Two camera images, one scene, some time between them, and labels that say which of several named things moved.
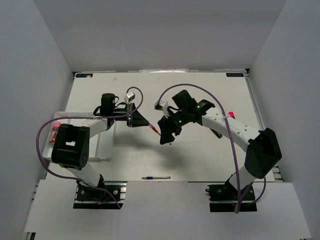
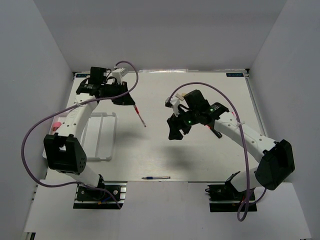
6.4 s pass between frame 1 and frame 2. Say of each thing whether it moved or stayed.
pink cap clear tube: stayed
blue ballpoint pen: stayed
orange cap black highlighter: stayed
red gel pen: moved
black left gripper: moved
